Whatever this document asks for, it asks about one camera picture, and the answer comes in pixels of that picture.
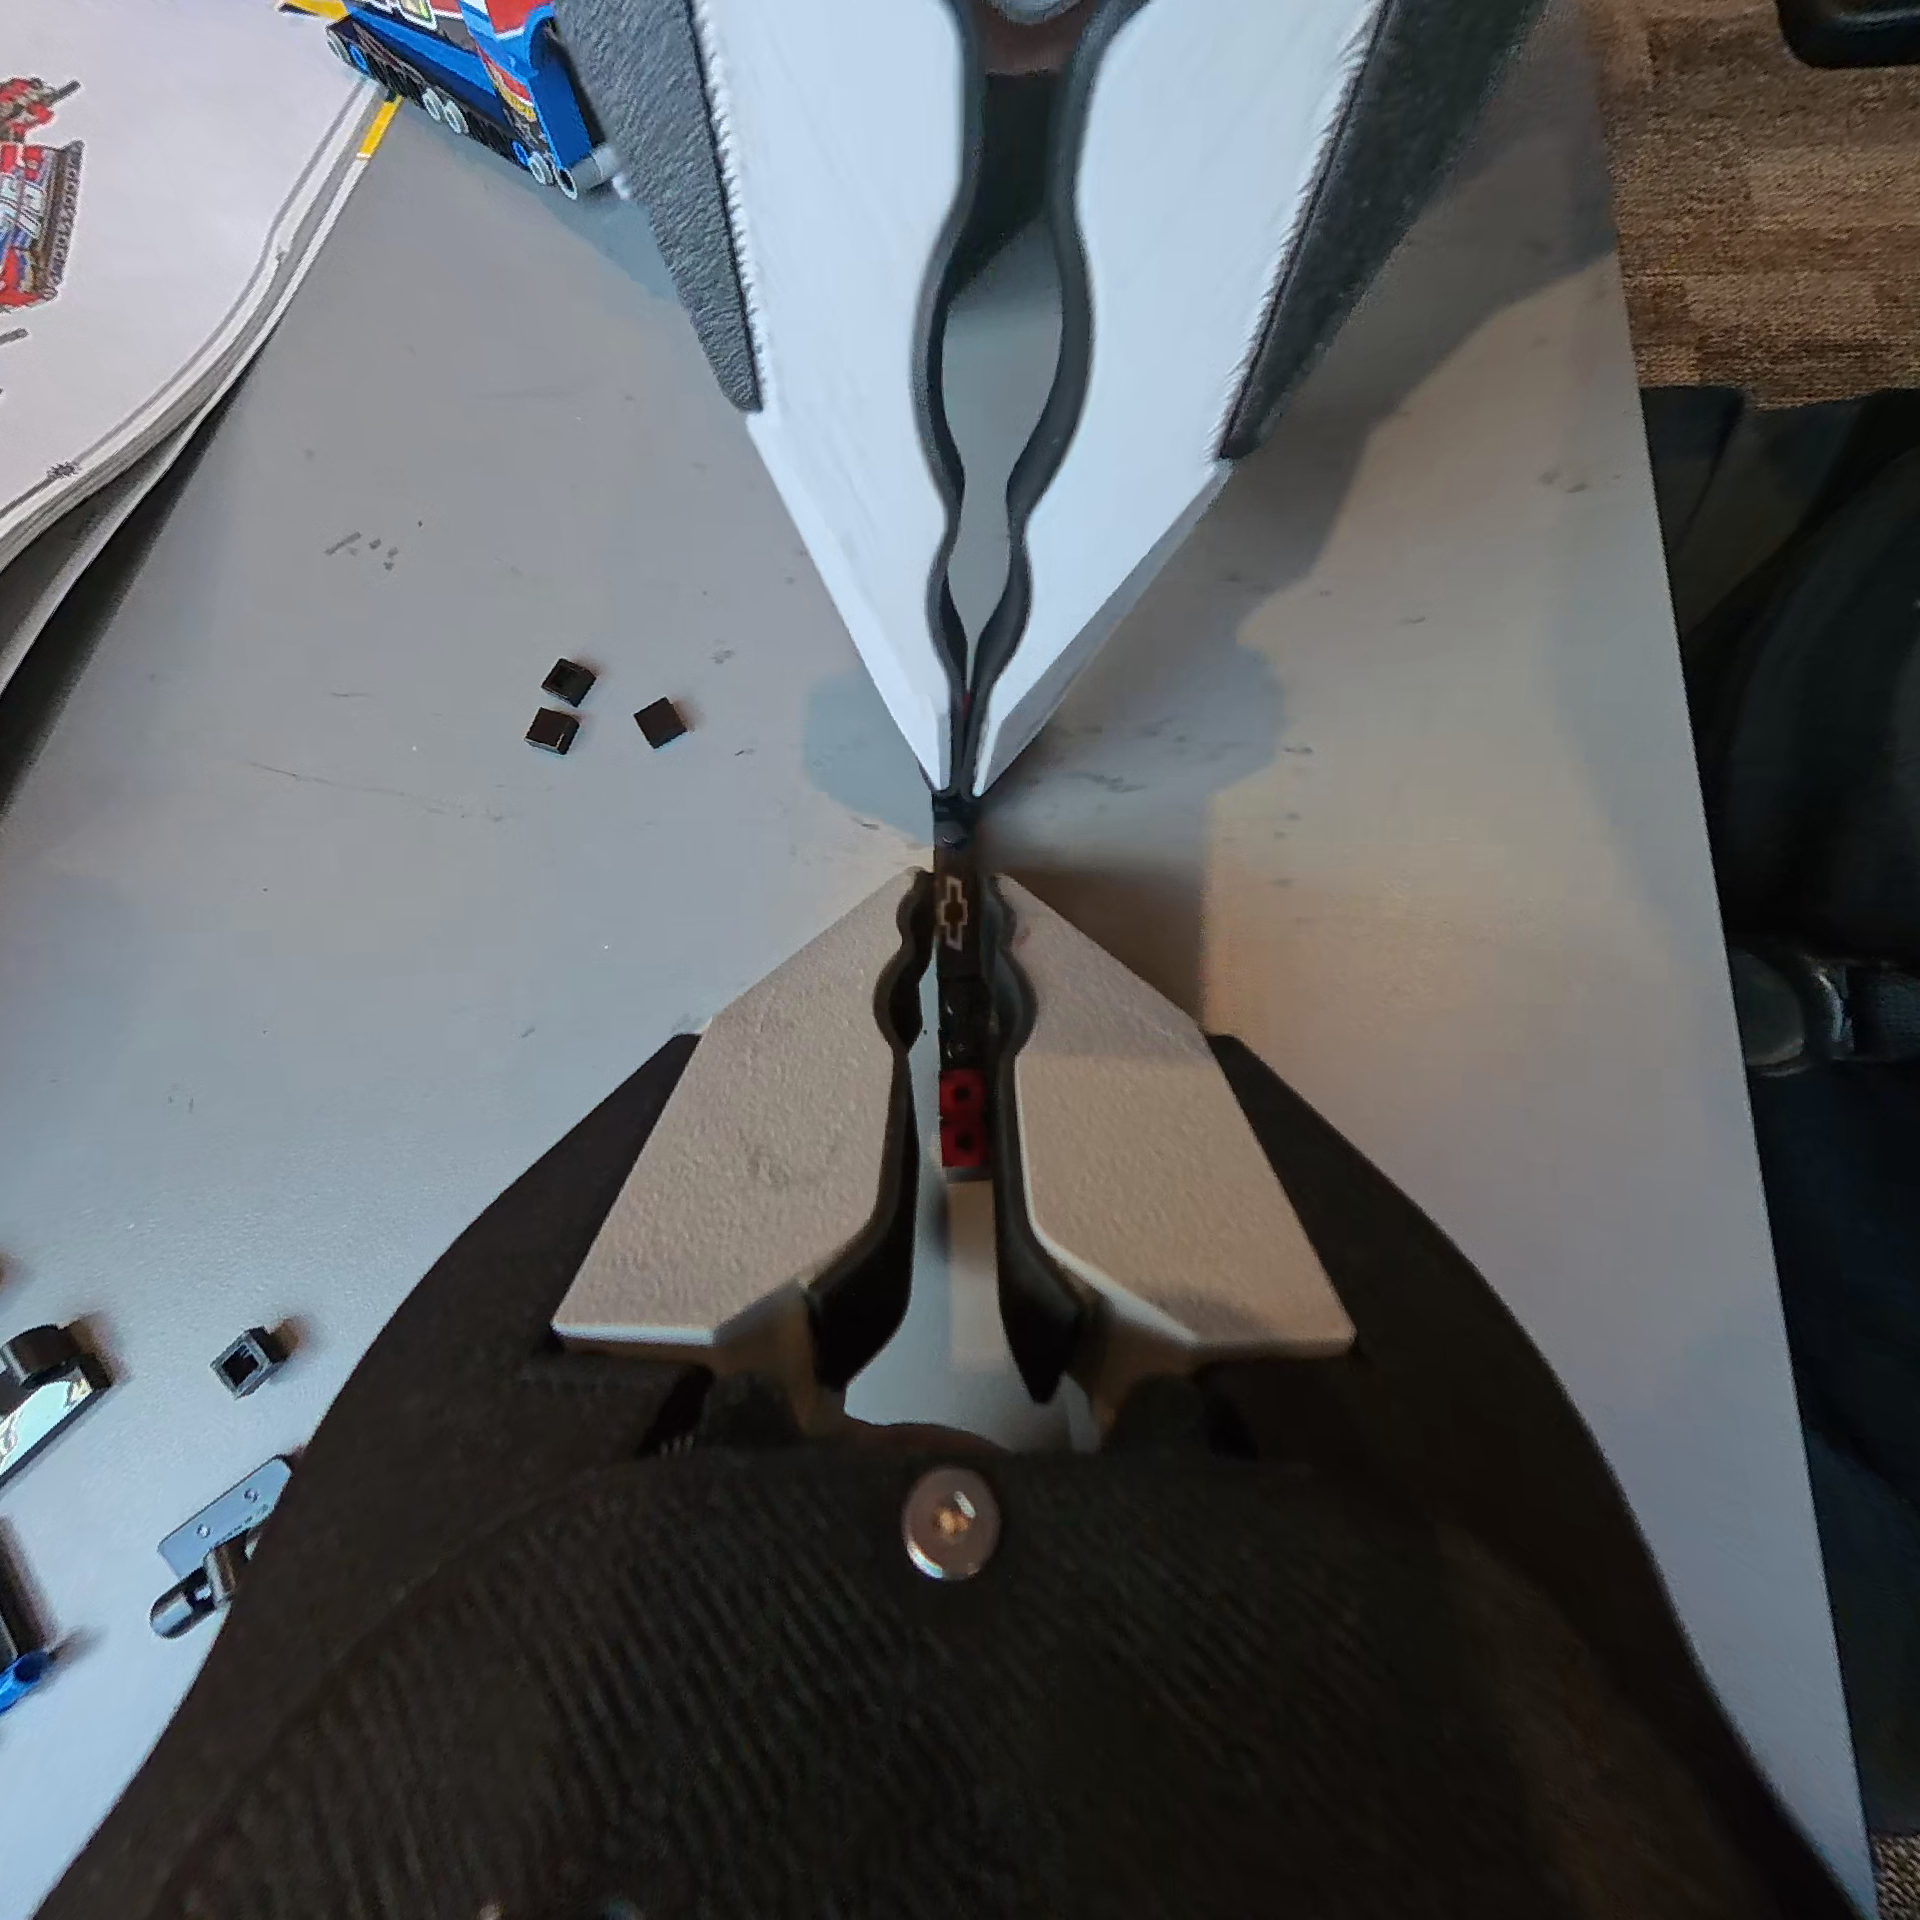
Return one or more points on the long black beam brick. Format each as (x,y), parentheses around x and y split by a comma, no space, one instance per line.
(41,1384)

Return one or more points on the red blue black brick car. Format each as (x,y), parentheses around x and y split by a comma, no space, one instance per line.
(450,62)

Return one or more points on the black plate brick assembly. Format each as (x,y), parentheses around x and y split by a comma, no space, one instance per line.
(10,1588)

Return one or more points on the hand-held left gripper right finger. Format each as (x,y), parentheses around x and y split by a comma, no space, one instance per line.
(1153,1184)

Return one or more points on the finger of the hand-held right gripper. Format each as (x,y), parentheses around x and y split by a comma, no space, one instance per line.
(1188,304)
(837,304)

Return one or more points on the grey desk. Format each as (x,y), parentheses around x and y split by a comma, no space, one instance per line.
(450,973)

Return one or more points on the open instruction booklet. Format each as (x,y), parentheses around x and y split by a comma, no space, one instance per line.
(151,225)

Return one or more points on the black and red brick strip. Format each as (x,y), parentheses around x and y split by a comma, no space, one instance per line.
(962,1119)

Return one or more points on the black hinge plate brick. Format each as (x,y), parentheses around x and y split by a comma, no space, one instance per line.
(220,1527)

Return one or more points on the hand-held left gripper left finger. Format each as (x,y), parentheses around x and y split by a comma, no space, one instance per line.
(747,1168)

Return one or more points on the small black holed brick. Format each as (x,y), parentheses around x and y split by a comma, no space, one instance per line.
(247,1364)

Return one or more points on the blue pin brick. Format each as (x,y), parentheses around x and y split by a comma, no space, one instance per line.
(21,1682)

